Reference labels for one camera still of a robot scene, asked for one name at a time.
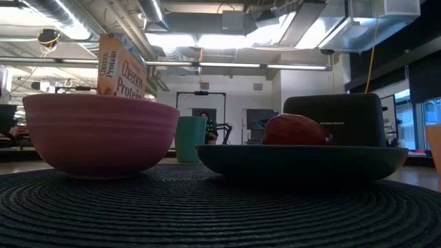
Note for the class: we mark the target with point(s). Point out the red apple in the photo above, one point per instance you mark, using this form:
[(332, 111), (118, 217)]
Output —
[(294, 131)]

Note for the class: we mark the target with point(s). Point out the orange Cheerios cereal box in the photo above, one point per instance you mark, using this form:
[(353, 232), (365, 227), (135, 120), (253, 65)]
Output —
[(120, 72)]

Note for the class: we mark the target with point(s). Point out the black background robot arm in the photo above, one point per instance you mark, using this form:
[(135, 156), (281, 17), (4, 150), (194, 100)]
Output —
[(225, 129)]

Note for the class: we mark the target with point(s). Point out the person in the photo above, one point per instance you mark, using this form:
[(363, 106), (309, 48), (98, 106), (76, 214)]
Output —
[(211, 131)]

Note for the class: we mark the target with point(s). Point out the green cup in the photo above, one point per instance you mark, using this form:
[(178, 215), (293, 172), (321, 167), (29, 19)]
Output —
[(189, 139)]

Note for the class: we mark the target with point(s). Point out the dark background monitor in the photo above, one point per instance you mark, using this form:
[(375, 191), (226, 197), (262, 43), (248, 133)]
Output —
[(256, 118)]

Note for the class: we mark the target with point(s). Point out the long ceiling strip light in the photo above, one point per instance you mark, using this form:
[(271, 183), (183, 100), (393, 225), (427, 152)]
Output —
[(227, 64)]

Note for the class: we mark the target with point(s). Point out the dark green plate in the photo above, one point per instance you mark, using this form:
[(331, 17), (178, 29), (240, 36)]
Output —
[(299, 162)]

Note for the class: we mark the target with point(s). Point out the black round woven placemat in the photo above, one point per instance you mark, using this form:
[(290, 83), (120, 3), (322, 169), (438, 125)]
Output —
[(206, 213)]

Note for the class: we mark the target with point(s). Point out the pink bowl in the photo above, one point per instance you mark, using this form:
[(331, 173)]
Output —
[(100, 134)]

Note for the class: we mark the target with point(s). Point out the black toaster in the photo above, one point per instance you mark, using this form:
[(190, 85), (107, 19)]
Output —
[(351, 118)]

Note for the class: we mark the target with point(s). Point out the grey ventilation unit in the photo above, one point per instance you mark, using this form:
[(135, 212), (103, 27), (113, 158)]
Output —
[(365, 24)]

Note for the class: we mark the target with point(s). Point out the black ceiling device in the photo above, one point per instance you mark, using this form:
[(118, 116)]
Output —
[(48, 37)]

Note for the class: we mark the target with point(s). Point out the black background gantry frame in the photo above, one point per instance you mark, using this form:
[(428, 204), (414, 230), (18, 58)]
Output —
[(201, 93)]

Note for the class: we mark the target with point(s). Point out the silver round ceiling duct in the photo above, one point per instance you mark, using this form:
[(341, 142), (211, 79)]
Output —
[(155, 13)]

